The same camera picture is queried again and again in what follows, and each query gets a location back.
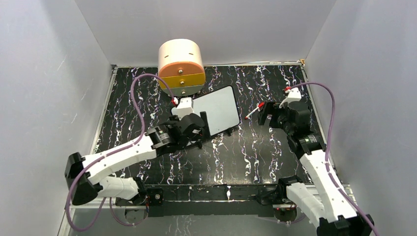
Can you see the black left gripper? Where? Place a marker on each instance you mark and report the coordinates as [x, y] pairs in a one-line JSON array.
[[203, 134]]

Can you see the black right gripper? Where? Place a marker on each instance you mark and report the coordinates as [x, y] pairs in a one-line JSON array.
[[270, 108]]

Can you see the white whiteboard marker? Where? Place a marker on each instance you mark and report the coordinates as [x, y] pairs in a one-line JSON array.
[[252, 112]]

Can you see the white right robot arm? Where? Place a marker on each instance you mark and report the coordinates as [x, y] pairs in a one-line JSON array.
[[332, 212]]

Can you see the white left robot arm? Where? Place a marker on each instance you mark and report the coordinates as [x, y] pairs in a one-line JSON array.
[[89, 176]]

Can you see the black framed whiteboard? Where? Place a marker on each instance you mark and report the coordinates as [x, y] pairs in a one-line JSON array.
[[221, 108]]

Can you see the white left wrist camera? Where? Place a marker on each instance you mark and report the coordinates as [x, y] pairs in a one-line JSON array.
[[183, 107]]

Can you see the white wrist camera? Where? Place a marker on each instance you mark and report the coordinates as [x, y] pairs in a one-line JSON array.
[[292, 95], [183, 107]]

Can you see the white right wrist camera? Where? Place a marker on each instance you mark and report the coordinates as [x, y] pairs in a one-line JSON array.
[[292, 95]]

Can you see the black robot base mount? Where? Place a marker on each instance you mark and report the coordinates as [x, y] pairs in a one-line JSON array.
[[263, 200]]

